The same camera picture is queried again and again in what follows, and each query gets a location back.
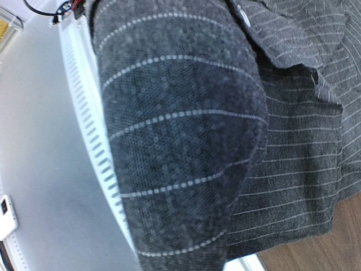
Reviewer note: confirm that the white device on floor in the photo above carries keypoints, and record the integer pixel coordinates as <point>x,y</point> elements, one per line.
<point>8,220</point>

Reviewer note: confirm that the front aluminium rail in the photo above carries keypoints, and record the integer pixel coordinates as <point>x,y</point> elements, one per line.
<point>82,75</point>

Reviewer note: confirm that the dark pinstriped long sleeve shirt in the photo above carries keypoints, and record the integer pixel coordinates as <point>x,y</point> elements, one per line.
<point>234,126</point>

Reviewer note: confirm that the left circuit board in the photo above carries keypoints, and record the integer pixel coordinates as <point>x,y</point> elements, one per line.
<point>68,8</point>

